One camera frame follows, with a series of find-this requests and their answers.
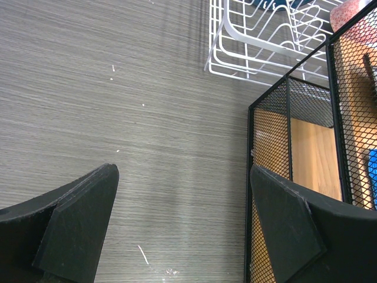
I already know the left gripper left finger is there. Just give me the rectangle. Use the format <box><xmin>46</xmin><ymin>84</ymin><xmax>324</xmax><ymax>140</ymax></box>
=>
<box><xmin>1</xmin><ymin>163</ymin><xmax>119</xmax><ymax>282</ymax></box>

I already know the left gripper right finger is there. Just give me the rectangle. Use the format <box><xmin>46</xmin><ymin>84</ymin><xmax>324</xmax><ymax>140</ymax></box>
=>
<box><xmin>250</xmin><ymin>165</ymin><xmax>376</xmax><ymax>282</ymax></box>

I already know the blue candy bag long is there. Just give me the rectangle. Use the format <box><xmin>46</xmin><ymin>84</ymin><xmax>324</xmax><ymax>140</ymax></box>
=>
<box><xmin>368</xmin><ymin>149</ymin><xmax>377</xmax><ymax>210</ymax></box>

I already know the purple candy bag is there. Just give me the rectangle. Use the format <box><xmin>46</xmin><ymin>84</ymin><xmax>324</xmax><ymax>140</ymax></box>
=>
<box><xmin>363</xmin><ymin>53</ymin><xmax>376</xmax><ymax>102</ymax></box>

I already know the pink patterned bowl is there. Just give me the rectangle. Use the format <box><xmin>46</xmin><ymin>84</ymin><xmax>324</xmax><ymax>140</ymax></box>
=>
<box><xmin>330</xmin><ymin>0</ymin><xmax>371</xmax><ymax>32</ymax></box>

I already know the dark blue leaf plate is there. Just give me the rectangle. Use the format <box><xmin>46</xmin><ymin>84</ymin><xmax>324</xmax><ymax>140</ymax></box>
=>
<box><xmin>246</xmin><ymin>0</ymin><xmax>312</xmax><ymax>11</ymax></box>

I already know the black wire wooden shelf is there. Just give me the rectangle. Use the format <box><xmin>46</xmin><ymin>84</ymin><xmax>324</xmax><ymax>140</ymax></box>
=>
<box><xmin>244</xmin><ymin>1</ymin><xmax>376</xmax><ymax>282</ymax></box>

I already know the white wire dish rack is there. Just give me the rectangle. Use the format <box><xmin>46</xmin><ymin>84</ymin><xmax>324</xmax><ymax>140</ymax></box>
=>
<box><xmin>204</xmin><ymin>1</ymin><xmax>342</xmax><ymax>85</ymax></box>

